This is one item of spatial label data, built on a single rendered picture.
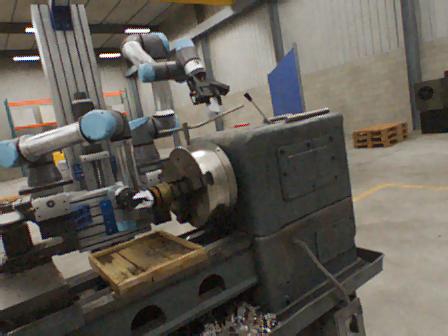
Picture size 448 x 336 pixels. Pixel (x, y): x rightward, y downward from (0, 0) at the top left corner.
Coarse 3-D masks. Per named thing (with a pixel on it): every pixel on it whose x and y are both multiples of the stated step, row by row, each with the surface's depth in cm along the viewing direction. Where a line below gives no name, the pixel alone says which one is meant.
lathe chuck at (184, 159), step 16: (192, 144) 127; (176, 160) 128; (192, 160) 118; (208, 160) 118; (192, 176) 120; (224, 176) 118; (192, 192) 132; (208, 192) 114; (224, 192) 118; (192, 208) 126; (208, 208) 116; (224, 208) 121; (192, 224) 129
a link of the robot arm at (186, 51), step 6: (180, 42) 132; (186, 42) 131; (192, 42) 134; (180, 48) 131; (186, 48) 131; (192, 48) 131; (180, 54) 132; (186, 54) 130; (192, 54) 130; (180, 60) 133; (186, 60) 130; (192, 60) 129; (180, 66) 136
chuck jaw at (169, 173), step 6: (162, 162) 130; (168, 162) 131; (162, 168) 131; (168, 168) 128; (174, 168) 129; (162, 174) 127; (168, 174) 126; (174, 174) 127; (162, 180) 123; (168, 180) 124; (174, 180) 125; (180, 180) 127
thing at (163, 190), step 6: (156, 186) 119; (162, 186) 119; (168, 186) 119; (150, 192) 118; (156, 192) 117; (162, 192) 117; (168, 192) 118; (156, 198) 116; (162, 198) 117; (168, 198) 118; (174, 198) 121; (156, 204) 116; (162, 204) 119; (168, 204) 120
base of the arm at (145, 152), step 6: (138, 144) 173; (144, 144) 174; (150, 144) 176; (138, 150) 174; (144, 150) 173; (150, 150) 175; (156, 150) 179; (138, 156) 174; (144, 156) 173; (150, 156) 174; (156, 156) 176; (138, 162) 173
